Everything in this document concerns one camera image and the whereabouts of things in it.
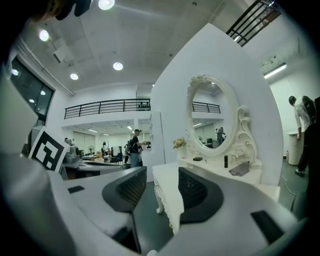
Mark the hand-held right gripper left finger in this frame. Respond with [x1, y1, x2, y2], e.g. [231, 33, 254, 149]
[101, 165, 148, 214]

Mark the tube ceiling light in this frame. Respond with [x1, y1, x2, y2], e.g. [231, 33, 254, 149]
[263, 62, 287, 79]

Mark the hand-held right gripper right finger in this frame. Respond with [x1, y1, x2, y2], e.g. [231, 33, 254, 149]
[177, 166, 225, 225]

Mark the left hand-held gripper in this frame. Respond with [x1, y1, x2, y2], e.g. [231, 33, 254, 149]
[27, 125, 68, 174]

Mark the dark window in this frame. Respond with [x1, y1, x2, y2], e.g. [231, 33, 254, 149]
[9, 55, 55, 118]

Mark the peach flower bouquet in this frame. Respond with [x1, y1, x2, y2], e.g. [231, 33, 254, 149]
[172, 137, 188, 150]

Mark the white round pedestal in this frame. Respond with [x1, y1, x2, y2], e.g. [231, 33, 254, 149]
[286, 130, 304, 166]

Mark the grey cloth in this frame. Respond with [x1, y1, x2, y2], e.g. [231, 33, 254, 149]
[228, 161, 251, 177]

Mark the black balcony railing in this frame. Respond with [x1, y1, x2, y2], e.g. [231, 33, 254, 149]
[64, 98, 152, 120]
[225, 0, 282, 48]

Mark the oval mirror white ornate frame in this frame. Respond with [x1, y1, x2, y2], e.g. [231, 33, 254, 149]
[184, 74, 258, 167]

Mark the white dressing table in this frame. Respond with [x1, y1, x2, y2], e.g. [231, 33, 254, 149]
[151, 149, 281, 235]

